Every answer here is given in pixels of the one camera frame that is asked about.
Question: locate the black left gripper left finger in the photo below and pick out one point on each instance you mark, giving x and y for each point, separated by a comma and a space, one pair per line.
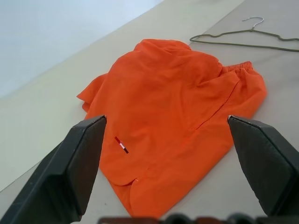
58, 175

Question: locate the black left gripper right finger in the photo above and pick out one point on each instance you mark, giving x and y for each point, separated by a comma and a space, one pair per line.
268, 163

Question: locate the orange shorts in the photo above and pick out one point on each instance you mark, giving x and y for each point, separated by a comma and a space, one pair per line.
163, 105

